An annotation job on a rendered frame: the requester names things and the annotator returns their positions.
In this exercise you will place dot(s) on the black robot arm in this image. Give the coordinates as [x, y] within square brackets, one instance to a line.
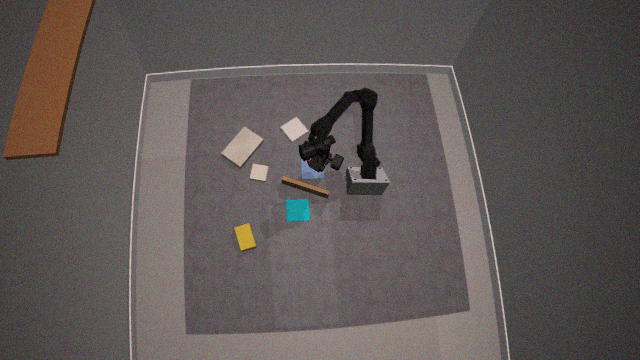
[321, 128]

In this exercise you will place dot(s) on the yellow flat block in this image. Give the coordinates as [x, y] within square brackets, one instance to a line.
[245, 237]

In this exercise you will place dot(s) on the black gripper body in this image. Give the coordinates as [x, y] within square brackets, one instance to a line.
[336, 161]

